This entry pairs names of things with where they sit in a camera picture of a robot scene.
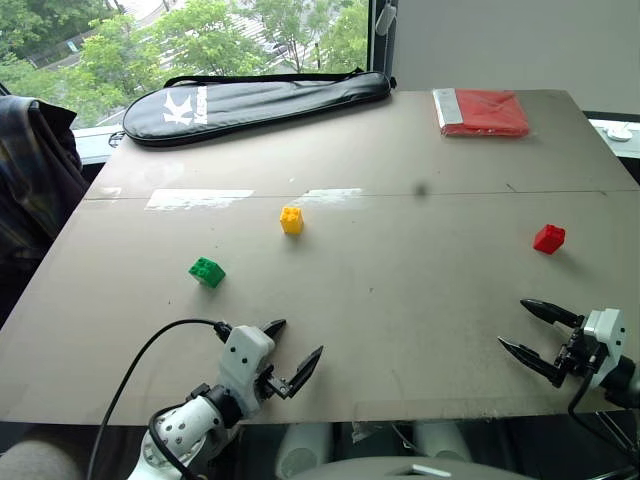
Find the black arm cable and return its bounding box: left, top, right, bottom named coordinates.
left=566, top=347, right=640, bottom=452
left=85, top=318, right=234, bottom=480

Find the green toy brick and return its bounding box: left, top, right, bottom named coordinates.
left=187, top=255, right=227, bottom=289

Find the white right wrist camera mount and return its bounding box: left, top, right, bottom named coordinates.
left=581, top=307, right=627, bottom=387

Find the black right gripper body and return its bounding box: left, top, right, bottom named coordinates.
left=551, top=324, right=607, bottom=390

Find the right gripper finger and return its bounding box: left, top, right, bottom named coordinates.
left=496, top=335, right=561, bottom=382
left=519, top=298, right=585, bottom=330

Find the dark window frame post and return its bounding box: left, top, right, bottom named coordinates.
left=366, top=0, right=400, bottom=91

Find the red packaged cloth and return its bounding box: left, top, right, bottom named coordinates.
left=431, top=87, right=532, bottom=140

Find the small white round device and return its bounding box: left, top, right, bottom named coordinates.
left=601, top=122, right=635, bottom=145

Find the yellow toy brick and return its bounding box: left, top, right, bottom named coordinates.
left=278, top=205, right=305, bottom=236

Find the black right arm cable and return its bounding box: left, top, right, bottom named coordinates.
left=566, top=347, right=640, bottom=452

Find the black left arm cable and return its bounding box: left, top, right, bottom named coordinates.
left=85, top=318, right=234, bottom=480

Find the white window handle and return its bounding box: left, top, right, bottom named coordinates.
left=374, top=0, right=400, bottom=36

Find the grey fuzzy rounded shape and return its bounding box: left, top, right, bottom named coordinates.
left=0, top=438, right=84, bottom=480

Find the red toy brick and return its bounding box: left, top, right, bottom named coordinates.
left=532, top=223, right=567, bottom=256

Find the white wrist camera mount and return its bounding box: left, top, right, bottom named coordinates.
left=581, top=307, right=627, bottom=387
left=218, top=324, right=277, bottom=417

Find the black racket bag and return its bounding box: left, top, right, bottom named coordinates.
left=107, top=66, right=398, bottom=149

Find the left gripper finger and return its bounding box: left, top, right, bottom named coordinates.
left=261, top=319, right=288, bottom=343
left=286, top=345, right=325, bottom=400

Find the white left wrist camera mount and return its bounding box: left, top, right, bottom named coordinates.
left=218, top=324, right=277, bottom=417

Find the black metal frame strut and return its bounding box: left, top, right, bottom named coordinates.
left=593, top=409, right=640, bottom=455

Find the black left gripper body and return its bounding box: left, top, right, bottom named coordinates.
left=254, top=363, right=297, bottom=402

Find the dark plaid garment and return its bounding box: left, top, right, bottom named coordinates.
left=0, top=93, right=91, bottom=329

